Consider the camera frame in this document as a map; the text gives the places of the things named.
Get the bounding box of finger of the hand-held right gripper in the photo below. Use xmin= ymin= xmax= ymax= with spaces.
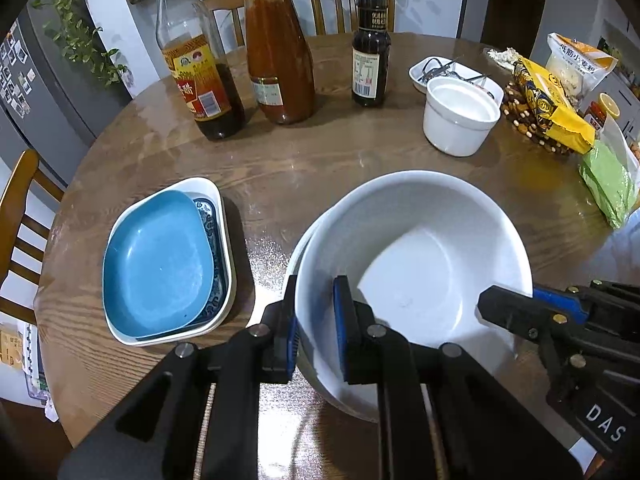
xmin=531 ymin=280 xmax=640 ymax=326
xmin=477 ymin=285 xmax=640 ymax=397

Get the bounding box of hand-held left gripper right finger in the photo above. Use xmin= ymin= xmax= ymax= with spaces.
xmin=332 ymin=275 xmax=583 ymax=480

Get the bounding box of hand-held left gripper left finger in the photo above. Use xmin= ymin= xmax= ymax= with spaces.
xmin=57 ymin=274 xmax=302 ymax=480

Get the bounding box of large white bowl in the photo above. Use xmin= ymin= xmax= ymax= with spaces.
xmin=284 ymin=207 xmax=381 ymax=423

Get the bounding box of medium white bowl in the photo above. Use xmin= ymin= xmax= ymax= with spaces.
xmin=295 ymin=170 xmax=533 ymax=411

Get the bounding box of large blue patterned plate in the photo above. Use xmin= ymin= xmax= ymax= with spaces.
xmin=105 ymin=176 xmax=237 ymax=347

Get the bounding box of blue square plate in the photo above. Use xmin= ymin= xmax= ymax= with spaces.
xmin=102 ymin=190 xmax=216 ymax=339

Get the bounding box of white ramekin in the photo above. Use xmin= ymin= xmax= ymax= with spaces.
xmin=423 ymin=77 xmax=502 ymax=157

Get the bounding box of green powder bag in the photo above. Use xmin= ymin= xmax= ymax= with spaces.
xmin=580 ymin=120 xmax=640 ymax=229

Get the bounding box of beaded wooden trivet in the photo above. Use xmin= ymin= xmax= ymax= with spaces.
xmin=501 ymin=82 xmax=571 ymax=153

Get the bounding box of honey jar lemon lid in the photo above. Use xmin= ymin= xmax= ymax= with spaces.
xmin=587 ymin=92 xmax=621 ymax=131

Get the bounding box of yellow snack bag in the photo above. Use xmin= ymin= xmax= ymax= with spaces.
xmin=512 ymin=57 xmax=597 ymax=155

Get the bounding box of white flour bag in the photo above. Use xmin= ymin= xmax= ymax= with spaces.
xmin=546 ymin=33 xmax=619 ymax=101

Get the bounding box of white cabinet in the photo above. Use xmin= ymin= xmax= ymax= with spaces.
xmin=597 ymin=20 xmax=640 ymax=101

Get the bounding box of pile of metal clips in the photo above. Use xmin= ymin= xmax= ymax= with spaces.
xmin=420 ymin=56 xmax=488 ymax=86

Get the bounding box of white crumpled tissue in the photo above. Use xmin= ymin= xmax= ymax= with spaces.
xmin=487 ymin=47 xmax=521 ymax=67

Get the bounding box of white rectangular dish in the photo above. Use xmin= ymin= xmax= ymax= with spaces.
xmin=408 ymin=56 xmax=505 ymax=106

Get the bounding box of dark soy sauce bottle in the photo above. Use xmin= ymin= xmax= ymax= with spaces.
xmin=351 ymin=0 xmax=392 ymax=108

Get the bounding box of red sauce glass bottle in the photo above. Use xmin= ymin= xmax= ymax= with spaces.
xmin=237 ymin=0 xmax=317 ymax=126

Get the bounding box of yellow cap vinegar bottle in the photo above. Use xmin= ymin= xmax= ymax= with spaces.
xmin=150 ymin=0 xmax=247 ymax=142

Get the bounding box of yellow cardboard box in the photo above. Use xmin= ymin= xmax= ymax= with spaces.
xmin=0 ymin=326 xmax=26 ymax=372

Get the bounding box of dark wooden door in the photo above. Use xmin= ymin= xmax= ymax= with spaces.
xmin=480 ymin=0 xmax=551 ymax=56

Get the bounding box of grey refrigerator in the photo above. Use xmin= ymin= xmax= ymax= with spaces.
xmin=0 ymin=5 xmax=131 ymax=186

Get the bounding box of trailing green vine plant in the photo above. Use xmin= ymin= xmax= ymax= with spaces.
xmin=30 ymin=0 xmax=128 ymax=86

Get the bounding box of group of refrigerator magnets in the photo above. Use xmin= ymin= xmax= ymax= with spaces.
xmin=0 ymin=30 xmax=38 ymax=116

